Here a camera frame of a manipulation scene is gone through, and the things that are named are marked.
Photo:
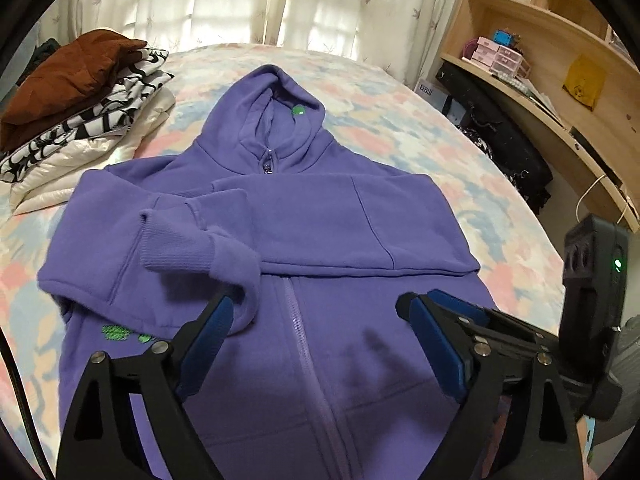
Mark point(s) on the brown folded garment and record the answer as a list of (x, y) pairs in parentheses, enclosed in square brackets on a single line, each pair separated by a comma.
[(65, 80)]

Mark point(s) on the white puffer jacket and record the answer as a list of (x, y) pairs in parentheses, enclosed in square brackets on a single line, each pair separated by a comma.
[(90, 157)]

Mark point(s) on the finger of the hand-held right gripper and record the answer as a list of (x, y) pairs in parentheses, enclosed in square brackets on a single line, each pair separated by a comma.
[(465, 310)]

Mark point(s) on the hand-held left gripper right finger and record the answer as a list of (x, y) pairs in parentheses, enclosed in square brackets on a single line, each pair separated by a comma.
[(440, 350)]

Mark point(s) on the yellow cloth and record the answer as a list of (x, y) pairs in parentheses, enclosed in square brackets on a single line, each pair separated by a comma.
[(585, 80)]

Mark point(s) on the dark garment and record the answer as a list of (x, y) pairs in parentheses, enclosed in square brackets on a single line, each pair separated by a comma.
[(45, 52)]

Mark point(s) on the black and white patterned garment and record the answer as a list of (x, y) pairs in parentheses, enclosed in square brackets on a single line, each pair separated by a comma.
[(100, 120)]

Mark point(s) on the black bag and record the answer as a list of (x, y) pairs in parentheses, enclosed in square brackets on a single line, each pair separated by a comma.
[(500, 135)]

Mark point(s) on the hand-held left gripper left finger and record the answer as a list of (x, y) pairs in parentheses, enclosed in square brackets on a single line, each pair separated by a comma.
[(207, 340)]

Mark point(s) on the white printed box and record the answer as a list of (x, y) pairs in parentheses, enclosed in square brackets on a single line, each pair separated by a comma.
[(430, 92)]

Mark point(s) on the wooden shelf desk unit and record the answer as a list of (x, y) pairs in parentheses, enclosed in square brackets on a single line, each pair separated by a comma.
[(550, 35)]

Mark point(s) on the white leaf print curtain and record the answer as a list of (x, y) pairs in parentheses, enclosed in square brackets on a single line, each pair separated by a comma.
[(250, 0)]

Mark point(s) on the papers on desk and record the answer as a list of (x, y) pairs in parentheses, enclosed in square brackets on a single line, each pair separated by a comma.
[(535, 95)]

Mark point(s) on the pink drawer organizer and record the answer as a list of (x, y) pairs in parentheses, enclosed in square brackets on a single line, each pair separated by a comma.
[(500, 59)]

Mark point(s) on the purple zip hoodie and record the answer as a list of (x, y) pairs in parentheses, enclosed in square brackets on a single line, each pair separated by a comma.
[(325, 220)]

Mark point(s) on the pastel patterned bed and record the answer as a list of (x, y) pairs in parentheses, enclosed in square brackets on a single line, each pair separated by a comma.
[(400, 125)]

